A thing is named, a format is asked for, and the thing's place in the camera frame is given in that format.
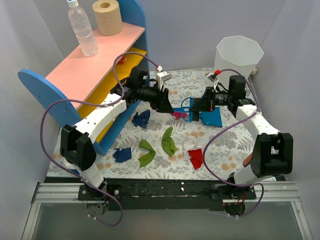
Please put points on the dark blue paper scrap upper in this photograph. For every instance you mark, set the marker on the dark blue paper scrap upper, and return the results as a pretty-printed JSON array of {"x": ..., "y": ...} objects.
[{"x": 142, "y": 119}]

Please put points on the red scrap on shelf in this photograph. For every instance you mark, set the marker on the red scrap on shelf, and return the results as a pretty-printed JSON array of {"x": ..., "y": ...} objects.
[{"x": 122, "y": 60}]

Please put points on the floral patterned table mat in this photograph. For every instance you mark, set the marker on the floral patterned table mat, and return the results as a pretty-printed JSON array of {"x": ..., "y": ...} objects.
[{"x": 223, "y": 148}]

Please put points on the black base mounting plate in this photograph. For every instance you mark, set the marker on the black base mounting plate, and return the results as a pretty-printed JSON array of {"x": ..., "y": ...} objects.
[{"x": 162, "y": 194}]

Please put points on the blue hand brush black bristles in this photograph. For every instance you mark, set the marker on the blue hand brush black bristles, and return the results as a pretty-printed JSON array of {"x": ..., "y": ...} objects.
[{"x": 185, "y": 107}]

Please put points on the aluminium rail frame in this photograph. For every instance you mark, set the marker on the aluminium rail frame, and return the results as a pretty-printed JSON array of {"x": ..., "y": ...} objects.
[{"x": 56, "y": 191}]

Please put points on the clear plastic water bottle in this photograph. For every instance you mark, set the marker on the clear plastic water bottle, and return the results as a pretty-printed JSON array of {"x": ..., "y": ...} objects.
[{"x": 82, "y": 28}]

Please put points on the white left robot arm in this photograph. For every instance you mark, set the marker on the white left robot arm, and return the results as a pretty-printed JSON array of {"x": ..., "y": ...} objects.
[{"x": 76, "y": 144}]

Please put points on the green paper scrap left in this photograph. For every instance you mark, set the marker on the green paper scrap left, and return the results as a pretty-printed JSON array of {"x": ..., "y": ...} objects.
[{"x": 148, "y": 157}]

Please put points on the orange battery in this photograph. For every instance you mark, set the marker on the orange battery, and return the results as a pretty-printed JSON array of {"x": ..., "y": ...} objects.
[{"x": 247, "y": 160}]

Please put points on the dark blue paper scrap lower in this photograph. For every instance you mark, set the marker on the dark blue paper scrap lower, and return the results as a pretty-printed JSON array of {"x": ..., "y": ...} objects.
[{"x": 122, "y": 155}]

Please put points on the white octagonal waste bin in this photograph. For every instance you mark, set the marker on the white octagonal waste bin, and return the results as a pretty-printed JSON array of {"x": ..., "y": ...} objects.
[{"x": 238, "y": 53}]

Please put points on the blue wooden shelf unit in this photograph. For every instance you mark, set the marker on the blue wooden shelf unit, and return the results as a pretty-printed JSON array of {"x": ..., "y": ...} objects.
[{"x": 90, "y": 78}]

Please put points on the green paper scrap right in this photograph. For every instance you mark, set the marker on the green paper scrap right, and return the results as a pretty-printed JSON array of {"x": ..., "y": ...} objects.
[{"x": 167, "y": 143}]

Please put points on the brown paper roll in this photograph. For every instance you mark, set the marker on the brown paper roll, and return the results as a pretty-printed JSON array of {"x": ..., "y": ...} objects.
[{"x": 108, "y": 17}]

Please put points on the green paper scrap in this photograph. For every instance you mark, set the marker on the green paper scrap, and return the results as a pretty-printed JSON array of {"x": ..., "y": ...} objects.
[
  {"x": 148, "y": 157},
  {"x": 167, "y": 143}
]

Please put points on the blue plastic dustpan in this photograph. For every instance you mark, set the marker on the blue plastic dustpan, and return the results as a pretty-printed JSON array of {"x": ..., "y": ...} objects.
[{"x": 212, "y": 118}]

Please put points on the white crumpled paper scrap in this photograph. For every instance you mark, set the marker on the white crumpled paper scrap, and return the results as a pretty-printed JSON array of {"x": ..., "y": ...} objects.
[{"x": 189, "y": 143}]

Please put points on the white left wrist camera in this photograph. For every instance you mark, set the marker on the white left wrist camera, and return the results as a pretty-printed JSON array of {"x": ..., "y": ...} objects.
[{"x": 161, "y": 77}]

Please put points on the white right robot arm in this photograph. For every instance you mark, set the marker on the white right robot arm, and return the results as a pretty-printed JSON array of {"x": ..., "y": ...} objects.
[{"x": 272, "y": 153}]

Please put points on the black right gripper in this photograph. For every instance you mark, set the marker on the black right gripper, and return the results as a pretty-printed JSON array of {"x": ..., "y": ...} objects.
[{"x": 211, "y": 99}]

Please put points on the pink paper scrap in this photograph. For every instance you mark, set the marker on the pink paper scrap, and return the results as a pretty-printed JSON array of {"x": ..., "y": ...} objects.
[{"x": 179, "y": 115}]

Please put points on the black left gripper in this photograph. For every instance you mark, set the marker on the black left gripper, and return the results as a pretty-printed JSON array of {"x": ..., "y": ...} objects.
[{"x": 162, "y": 98}]

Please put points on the dark blue paper scrap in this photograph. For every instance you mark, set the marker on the dark blue paper scrap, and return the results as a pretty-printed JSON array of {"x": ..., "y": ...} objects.
[
  {"x": 142, "y": 119},
  {"x": 122, "y": 155}
]

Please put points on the red paper scrap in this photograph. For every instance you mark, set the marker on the red paper scrap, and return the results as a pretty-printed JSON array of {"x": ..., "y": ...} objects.
[{"x": 196, "y": 157}]

